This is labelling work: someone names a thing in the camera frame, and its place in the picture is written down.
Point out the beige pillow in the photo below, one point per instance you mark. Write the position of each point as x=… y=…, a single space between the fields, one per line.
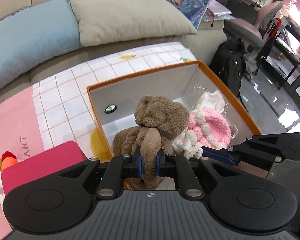
x=109 y=21

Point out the brown plush toy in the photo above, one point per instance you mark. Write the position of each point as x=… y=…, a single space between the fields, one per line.
x=159 y=120

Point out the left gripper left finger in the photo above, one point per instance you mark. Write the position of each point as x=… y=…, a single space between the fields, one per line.
x=106 y=180

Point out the pink desk chair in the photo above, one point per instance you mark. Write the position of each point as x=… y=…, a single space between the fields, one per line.
x=258 y=38

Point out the pink white knitted hat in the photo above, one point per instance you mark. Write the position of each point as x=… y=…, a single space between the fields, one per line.
x=187 y=144

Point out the orange cardboard box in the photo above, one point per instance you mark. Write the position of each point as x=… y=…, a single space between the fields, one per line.
x=114 y=102

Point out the red plastic box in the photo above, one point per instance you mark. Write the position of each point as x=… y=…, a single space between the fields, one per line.
x=40 y=165

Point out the black backpack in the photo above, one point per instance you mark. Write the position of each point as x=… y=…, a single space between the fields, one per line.
x=229 y=64

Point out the cluttered desk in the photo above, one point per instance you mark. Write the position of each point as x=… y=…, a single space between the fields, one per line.
x=252 y=2

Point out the blue pillow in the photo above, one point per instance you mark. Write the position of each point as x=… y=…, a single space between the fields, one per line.
x=35 y=35

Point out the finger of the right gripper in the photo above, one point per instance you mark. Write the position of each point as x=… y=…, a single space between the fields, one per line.
x=259 y=150

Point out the orange green crochet toy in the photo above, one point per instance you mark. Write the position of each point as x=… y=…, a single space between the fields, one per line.
x=7 y=159

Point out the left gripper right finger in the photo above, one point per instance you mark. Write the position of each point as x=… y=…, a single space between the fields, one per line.
x=196 y=177

